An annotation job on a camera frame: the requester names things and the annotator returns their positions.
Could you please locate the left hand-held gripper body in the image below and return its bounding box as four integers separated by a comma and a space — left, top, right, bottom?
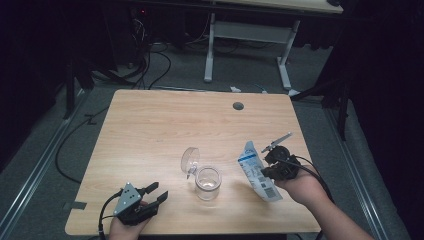
113, 182, 159, 227

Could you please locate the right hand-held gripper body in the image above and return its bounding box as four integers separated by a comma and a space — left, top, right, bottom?
260, 132, 301, 183

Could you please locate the white and blue pouch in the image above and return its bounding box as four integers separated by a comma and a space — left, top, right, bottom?
237, 140, 284, 203

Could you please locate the clear glass jar with hinged lid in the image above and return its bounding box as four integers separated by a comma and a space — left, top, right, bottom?
180, 146, 223, 202

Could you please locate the person's right hand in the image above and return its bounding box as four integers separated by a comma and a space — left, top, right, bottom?
274, 169, 331, 206

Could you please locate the person's left hand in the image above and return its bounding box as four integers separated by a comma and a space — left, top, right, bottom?
108, 214, 150, 240

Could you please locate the black stand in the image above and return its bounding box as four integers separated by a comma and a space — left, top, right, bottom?
62, 59, 95, 120
290, 77, 352, 142

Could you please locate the grey-framed desk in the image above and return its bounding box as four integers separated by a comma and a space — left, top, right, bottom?
203, 0, 344, 93

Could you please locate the dark equipment with red light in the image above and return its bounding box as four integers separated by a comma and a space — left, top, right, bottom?
128, 4, 152, 68

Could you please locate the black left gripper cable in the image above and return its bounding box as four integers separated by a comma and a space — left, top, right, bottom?
97, 189, 123, 240

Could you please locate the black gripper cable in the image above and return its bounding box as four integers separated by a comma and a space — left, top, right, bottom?
278, 154, 336, 205
97, 189, 123, 240

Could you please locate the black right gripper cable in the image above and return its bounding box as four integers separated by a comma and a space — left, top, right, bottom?
278, 154, 336, 205

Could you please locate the metal floor rail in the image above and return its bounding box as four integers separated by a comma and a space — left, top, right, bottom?
0, 89, 90, 236
323, 107, 392, 240

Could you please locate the long black floor cable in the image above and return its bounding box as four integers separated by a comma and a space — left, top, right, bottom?
54, 105, 112, 185

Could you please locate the looped black floor cable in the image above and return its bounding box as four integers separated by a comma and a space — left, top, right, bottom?
147, 49, 173, 90

